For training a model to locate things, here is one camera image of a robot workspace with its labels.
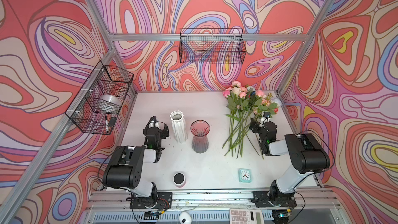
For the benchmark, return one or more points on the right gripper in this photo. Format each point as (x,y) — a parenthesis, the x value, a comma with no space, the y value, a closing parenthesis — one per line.
(259,127)

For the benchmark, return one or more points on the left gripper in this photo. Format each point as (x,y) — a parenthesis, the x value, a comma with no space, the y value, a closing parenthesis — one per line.
(154,129)

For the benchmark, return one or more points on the pink grey glass vase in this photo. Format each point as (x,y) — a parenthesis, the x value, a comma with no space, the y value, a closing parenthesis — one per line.
(200,129)

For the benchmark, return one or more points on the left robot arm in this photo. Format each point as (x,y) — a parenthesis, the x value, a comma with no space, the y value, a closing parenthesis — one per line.
(125,167)

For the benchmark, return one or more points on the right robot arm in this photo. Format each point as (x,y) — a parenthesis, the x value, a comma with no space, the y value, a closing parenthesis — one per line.
(306,154)

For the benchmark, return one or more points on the white ribbed ceramic vase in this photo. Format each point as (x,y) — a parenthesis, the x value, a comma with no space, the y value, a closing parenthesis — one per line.
(179,126)

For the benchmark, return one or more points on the bunch of artificial flowers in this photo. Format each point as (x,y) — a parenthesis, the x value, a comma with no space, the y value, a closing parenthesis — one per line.
(245,103)

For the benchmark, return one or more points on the mint green small clock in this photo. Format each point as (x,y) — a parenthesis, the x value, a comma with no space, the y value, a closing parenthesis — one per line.
(244,176)

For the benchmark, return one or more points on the white round device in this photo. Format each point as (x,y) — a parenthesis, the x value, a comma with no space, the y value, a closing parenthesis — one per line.
(185,218)

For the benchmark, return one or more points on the white pink calculator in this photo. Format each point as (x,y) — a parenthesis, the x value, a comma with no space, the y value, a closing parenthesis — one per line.
(246,216)

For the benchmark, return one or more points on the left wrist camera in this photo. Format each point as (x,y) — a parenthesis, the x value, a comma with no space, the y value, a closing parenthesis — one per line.
(154,124)

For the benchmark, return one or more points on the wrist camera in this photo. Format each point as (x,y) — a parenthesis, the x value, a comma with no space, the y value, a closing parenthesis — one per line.
(154,124)
(265,118)

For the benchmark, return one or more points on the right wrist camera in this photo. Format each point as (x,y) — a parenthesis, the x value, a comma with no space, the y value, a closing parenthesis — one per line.
(265,118)

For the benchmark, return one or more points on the black wire basket left wall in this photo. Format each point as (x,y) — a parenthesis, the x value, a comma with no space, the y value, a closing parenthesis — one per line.
(98,111)

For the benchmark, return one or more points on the black wire basket wall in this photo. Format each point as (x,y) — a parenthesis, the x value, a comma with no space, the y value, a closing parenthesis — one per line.
(98,111)
(212,45)

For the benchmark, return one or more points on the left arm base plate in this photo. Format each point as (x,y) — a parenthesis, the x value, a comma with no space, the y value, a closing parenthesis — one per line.
(160,201)

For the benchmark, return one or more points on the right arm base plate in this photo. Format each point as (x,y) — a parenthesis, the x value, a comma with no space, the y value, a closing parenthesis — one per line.
(273,199)

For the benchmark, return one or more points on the black wire basket back wall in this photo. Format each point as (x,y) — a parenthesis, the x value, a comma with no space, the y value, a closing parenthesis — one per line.
(212,45)

